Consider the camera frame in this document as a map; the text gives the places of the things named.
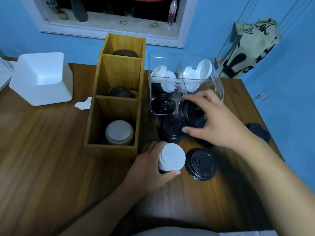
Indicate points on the person's right hand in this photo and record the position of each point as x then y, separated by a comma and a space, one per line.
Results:
221, 122

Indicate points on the person's left hand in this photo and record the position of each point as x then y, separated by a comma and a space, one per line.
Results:
142, 172

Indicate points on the person's left thumb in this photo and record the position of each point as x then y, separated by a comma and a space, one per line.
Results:
169, 176

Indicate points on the person's right thumb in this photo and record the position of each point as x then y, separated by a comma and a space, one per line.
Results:
194, 131

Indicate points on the black lids bundle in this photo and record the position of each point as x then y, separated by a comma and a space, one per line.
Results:
192, 115

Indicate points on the white cup lids stack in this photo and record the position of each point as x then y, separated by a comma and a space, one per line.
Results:
172, 156

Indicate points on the person's left forearm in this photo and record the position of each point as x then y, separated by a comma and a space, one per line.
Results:
105, 211

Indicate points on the person's right forearm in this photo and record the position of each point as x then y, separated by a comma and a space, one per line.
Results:
275, 184

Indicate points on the stack of black cup lids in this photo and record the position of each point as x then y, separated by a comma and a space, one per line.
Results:
201, 165
258, 131
169, 130

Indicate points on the pile of black lids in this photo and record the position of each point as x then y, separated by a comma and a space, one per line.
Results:
162, 103

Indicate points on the clear acrylic divided box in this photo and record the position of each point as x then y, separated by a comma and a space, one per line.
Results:
216, 83

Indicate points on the person's light clothing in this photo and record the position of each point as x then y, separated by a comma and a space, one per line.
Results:
174, 232

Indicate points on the pile of white lids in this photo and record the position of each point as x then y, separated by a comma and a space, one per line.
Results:
189, 76

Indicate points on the black-lidded paper cup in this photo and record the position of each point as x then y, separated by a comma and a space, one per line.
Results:
125, 53
119, 92

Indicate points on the cream printed tote bag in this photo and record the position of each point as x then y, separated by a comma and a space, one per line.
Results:
248, 49

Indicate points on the wooden three-compartment organizer box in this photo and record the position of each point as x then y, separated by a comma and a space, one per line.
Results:
118, 68

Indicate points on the crumpled white paper scrap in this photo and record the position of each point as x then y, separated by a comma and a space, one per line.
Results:
83, 104

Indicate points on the clear plastic water bottle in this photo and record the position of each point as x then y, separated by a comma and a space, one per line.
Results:
172, 12

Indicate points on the white styrofoam box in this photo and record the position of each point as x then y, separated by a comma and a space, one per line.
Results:
41, 78

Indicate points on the dark tall vase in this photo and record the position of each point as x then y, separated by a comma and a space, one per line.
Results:
78, 9

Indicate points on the small potted plant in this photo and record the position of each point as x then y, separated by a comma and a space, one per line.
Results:
60, 12

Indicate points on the wall socket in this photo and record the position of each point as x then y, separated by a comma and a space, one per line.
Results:
261, 95

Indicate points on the white window frame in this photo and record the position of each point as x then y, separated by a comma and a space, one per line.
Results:
110, 31

